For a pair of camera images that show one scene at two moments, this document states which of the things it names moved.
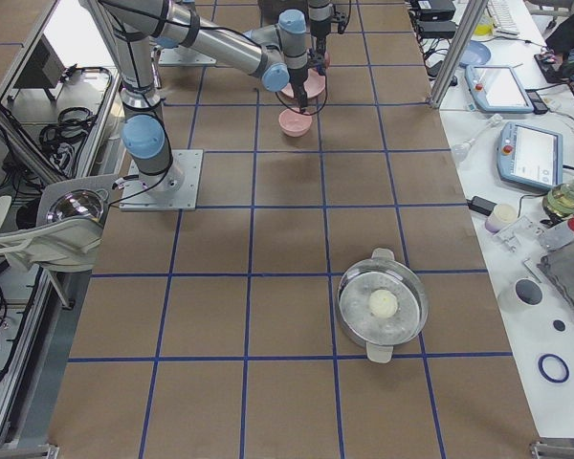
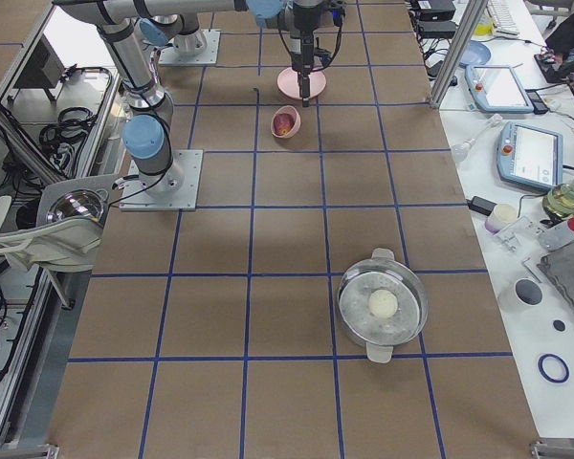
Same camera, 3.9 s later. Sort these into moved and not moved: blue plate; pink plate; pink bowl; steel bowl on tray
Moved: pink bowl
Not moved: blue plate; pink plate; steel bowl on tray
